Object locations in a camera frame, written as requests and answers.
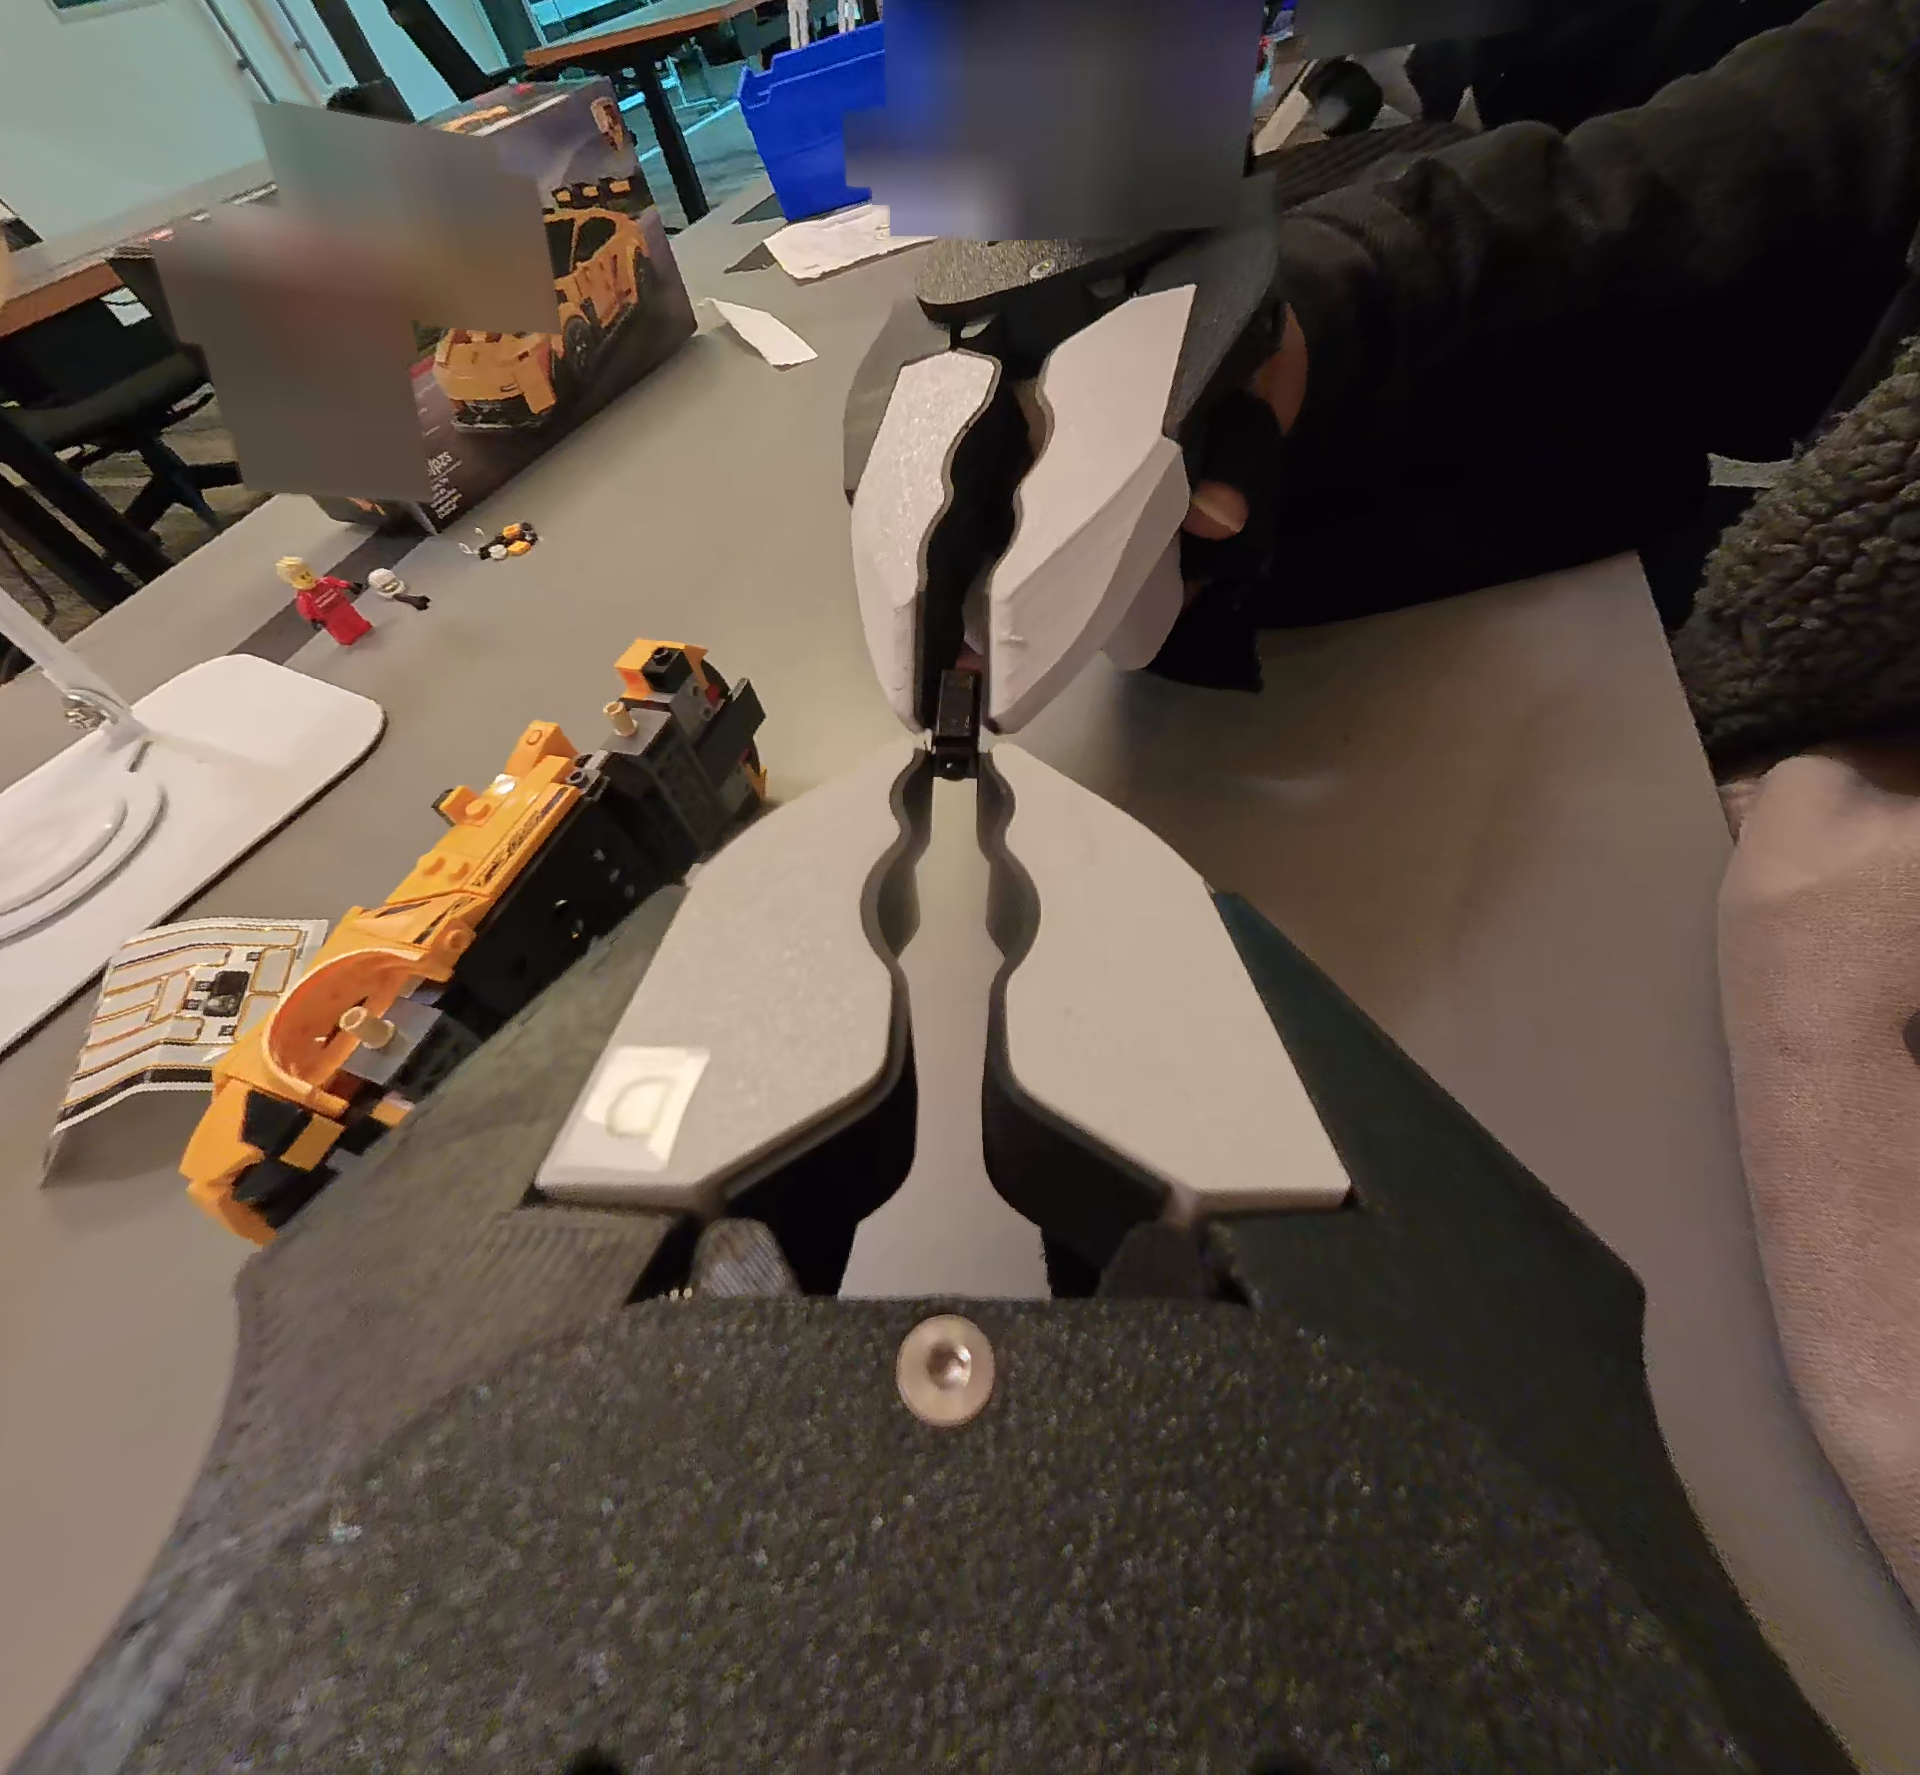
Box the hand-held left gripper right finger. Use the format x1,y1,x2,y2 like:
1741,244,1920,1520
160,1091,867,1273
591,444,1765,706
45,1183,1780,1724
975,741,1361,1294

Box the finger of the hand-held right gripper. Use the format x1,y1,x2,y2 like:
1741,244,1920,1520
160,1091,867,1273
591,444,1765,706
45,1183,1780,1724
848,349,1005,731
972,282,1197,735

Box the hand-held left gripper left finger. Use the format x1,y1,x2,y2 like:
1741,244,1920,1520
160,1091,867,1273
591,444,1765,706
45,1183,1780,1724
529,747,920,1297

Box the orange black lego car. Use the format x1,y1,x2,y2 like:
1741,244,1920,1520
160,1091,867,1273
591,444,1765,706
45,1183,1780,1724
181,637,771,1244

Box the lego set box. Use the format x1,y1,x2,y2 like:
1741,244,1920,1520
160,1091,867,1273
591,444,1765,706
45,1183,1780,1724
315,80,699,536

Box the red lego minifigure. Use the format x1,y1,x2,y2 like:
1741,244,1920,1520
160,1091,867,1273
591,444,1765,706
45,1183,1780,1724
274,555,376,646

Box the lego sticker sheet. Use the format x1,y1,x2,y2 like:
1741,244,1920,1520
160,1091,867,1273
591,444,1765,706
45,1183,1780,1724
44,917,329,1184

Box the person's right hand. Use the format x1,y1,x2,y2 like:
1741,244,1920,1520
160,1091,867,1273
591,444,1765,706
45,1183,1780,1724
1147,296,1311,698

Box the white paper scrap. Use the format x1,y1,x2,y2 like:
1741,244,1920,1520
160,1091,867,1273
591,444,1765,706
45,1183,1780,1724
702,296,820,370
763,202,932,281

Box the blue plastic bin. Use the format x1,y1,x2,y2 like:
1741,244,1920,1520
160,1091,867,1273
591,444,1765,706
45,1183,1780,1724
735,21,893,222

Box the wooden table black legs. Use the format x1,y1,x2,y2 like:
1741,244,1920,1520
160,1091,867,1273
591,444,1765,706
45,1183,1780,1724
525,0,789,226

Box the black office chair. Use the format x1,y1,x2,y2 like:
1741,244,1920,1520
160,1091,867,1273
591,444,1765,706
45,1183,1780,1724
0,304,249,614

